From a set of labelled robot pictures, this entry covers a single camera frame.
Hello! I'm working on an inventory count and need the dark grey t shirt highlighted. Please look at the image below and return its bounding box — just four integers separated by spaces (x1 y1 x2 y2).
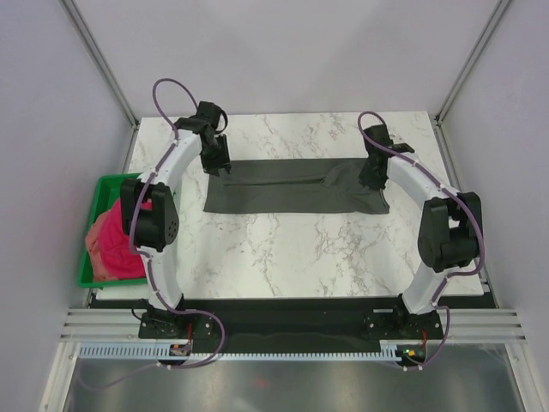
203 158 389 215

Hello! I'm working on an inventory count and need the right aluminium frame post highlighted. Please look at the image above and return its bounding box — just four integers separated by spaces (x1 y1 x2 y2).
433 0 514 127

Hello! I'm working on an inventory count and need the left aluminium frame post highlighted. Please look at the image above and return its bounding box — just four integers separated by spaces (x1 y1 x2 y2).
59 0 139 130

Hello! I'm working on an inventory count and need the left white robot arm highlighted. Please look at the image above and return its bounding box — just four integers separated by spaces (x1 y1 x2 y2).
120 115 231 337

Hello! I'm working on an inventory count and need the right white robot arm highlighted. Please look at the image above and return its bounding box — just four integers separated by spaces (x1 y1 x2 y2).
359 152 485 338

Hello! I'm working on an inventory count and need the green plastic bin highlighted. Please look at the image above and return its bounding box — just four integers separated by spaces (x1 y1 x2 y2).
76 173 181 289

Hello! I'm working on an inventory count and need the pink t shirt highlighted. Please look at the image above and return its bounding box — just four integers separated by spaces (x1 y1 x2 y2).
85 199 146 282

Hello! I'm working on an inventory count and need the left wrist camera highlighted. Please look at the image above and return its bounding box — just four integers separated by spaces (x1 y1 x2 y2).
196 101 228 134

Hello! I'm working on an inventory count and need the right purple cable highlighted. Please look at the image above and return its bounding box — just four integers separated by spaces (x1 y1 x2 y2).
358 111 486 373

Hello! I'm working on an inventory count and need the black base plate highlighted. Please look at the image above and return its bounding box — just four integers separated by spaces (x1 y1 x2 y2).
138 297 443 351

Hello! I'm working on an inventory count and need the white slotted cable duct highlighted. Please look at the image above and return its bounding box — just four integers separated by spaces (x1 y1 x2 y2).
77 339 401 361

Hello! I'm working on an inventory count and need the aluminium frame post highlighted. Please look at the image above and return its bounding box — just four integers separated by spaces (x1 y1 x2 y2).
59 0 139 130
433 0 514 127

